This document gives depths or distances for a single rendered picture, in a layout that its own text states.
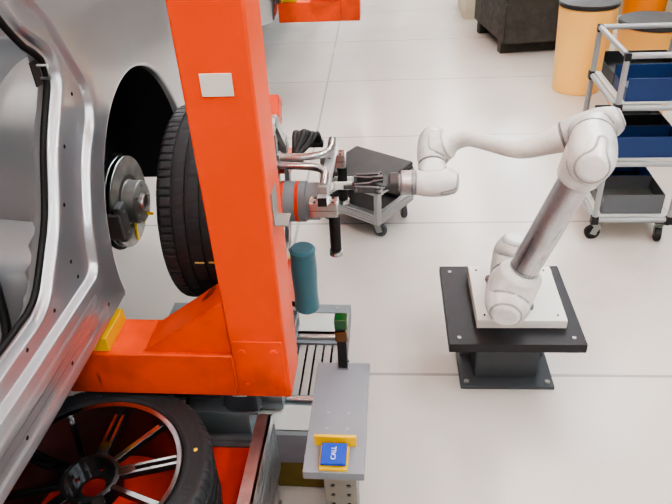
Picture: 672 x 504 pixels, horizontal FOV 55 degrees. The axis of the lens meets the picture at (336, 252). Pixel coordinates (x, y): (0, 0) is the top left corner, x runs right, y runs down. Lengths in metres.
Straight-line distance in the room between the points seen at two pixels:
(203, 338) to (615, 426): 1.59
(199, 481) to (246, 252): 0.62
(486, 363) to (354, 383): 0.78
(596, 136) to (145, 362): 1.45
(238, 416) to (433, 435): 0.73
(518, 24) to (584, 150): 4.54
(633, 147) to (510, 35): 3.15
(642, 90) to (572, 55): 2.17
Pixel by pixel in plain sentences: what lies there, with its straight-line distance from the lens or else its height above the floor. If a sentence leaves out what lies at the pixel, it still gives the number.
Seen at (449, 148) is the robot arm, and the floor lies 0.93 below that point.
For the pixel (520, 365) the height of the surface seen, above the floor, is 0.08.
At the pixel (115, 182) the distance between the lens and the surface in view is 2.27.
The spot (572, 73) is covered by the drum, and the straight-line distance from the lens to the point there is 5.56.
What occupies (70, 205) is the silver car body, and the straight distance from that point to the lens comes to 1.83.
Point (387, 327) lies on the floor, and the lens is 2.96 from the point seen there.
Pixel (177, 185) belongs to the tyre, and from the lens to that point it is 1.97.
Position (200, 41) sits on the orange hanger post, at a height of 1.56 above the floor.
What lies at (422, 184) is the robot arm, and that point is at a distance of 2.30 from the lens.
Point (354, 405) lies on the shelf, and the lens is 2.01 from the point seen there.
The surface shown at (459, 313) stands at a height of 0.30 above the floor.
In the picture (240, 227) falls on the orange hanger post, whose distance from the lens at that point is 1.59.
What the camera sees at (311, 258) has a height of 0.71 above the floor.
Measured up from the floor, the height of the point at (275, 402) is 0.13.
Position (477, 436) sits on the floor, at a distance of 2.55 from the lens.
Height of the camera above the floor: 1.93
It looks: 34 degrees down
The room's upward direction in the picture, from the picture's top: 3 degrees counter-clockwise
